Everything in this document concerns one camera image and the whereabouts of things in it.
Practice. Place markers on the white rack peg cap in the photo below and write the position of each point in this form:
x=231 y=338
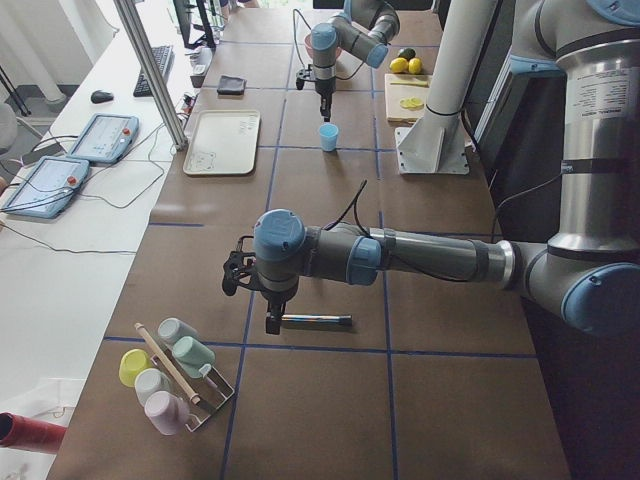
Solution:
x=205 y=370

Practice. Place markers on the yellow lemon near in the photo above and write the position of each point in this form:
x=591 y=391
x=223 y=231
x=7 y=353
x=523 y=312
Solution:
x=399 y=65

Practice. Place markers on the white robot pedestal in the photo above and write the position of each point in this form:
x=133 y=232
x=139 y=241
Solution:
x=435 y=142

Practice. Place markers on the steel muddler black tip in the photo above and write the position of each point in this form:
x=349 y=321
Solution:
x=318 y=320

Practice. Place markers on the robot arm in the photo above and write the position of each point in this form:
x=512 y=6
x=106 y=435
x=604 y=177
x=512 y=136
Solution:
x=364 y=29
x=587 y=273

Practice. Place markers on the blue teach pendant far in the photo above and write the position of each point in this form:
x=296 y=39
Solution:
x=105 y=139

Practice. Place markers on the orange electronics board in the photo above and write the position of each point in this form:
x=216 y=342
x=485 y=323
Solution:
x=188 y=102

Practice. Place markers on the yellow lemon far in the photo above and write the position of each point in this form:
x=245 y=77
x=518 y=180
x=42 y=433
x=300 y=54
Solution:
x=415 y=66

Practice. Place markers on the yellow cup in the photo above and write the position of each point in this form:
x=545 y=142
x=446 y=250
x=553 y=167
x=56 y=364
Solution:
x=132 y=363

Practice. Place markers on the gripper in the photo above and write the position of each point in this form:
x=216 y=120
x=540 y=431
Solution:
x=324 y=88
x=276 y=297

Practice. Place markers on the green lime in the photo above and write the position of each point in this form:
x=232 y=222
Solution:
x=407 y=53

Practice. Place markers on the pink cup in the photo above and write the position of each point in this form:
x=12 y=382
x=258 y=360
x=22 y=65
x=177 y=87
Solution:
x=167 y=412

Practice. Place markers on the yellow lemon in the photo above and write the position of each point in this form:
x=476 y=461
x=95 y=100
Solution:
x=415 y=66
x=399 y=65

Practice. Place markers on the grey-green cup top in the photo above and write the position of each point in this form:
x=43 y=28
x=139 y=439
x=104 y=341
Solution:
x=172 y=329

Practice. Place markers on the white-grey cup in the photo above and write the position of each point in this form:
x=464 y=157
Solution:
x=150 y=381

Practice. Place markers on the aluminium frame post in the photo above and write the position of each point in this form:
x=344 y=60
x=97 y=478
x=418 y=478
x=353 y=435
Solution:
x=134 y=28

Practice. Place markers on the black computer mouse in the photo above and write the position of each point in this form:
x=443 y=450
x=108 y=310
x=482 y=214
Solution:
x=100 y=96

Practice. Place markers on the blue teach pendant near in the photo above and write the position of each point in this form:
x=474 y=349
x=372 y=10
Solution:
x=49 y=187

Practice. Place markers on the wooden cutting board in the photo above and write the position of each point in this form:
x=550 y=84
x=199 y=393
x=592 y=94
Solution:
x=405 y=96

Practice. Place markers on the pink bowl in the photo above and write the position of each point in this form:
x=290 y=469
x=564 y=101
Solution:
x=308 y=47

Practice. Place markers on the blue teach pendant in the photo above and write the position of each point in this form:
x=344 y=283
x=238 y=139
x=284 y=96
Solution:
x=49 y=187
x=105 y=139

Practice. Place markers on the grey folded cloth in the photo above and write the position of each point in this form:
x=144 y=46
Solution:
x=231 y=86

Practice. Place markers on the cream bear tray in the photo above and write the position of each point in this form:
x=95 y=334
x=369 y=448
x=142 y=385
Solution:
x=223 y=143

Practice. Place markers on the mint green cup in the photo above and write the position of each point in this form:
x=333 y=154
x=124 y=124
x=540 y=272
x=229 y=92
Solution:
x=192 y=356

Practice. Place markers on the white wire cup rack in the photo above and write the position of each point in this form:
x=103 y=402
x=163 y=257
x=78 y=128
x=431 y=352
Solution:
x=206 y=397

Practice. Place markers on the black monitor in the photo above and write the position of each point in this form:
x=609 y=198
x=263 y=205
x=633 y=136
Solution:
x=193 y=23

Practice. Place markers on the red cylinder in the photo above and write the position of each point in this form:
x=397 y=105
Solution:
x=28 y=434

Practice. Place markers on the light blue cup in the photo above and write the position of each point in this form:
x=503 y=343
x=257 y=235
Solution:
x=328 y=134

